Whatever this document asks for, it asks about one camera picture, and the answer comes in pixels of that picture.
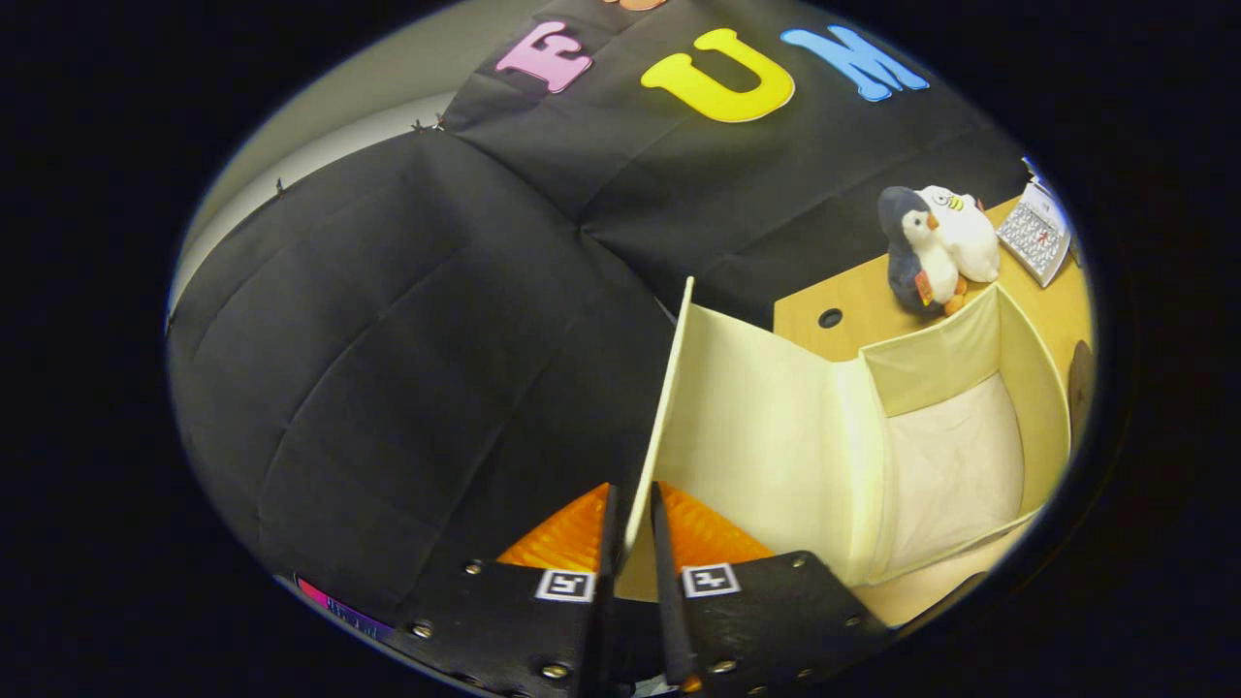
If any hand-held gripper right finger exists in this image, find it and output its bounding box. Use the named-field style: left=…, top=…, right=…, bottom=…
left=648, top=482, right=891, bottom=698

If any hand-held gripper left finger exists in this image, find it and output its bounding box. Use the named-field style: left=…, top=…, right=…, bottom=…
left=388, top=483, right=621, bottom=698

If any beige fabric storage box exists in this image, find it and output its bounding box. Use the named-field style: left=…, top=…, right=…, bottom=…
left=619, top=276, right=1073, bottom=604

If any brown fuzzy shoe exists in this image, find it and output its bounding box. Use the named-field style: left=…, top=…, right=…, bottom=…
left=1068, top=339, right=1097, bottom=449

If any pink purple printed strip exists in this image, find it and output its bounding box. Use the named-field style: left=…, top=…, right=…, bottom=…
left=295, top=576, right=395, bottom=641

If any black backdrop cloth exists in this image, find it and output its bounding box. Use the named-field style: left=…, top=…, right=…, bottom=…
left=167, top=0, right=1031, bottom=631

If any grey penguin plush toy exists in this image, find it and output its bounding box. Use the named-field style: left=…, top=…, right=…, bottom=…
left=877, top=186, right=969, bottom=317

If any white duck plush toy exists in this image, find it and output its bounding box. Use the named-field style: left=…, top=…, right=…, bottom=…
left=916, top=184, right=1002, bottom=285

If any patterned cover book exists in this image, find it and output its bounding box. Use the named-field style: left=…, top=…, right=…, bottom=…
left=997, top=179, right=1073, bottom=289

